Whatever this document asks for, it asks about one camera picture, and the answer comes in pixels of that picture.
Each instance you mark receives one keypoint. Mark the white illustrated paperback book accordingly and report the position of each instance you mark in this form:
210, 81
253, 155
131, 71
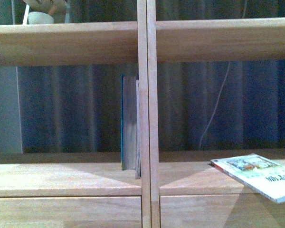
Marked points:
261, 174

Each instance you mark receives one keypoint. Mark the teal cover upright book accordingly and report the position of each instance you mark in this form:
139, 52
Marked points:
128, 122

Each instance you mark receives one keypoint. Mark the thin upright book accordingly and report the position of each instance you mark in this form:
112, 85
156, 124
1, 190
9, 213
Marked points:
138, 154

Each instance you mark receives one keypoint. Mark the wooden bookshelf unit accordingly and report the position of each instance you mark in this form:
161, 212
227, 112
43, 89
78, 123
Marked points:
89, 195

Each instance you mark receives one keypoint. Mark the dark pleated curtain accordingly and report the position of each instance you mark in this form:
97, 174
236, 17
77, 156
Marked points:
207, 106

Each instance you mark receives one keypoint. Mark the white ceramic bowl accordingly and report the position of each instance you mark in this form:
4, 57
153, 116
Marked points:
40, 18

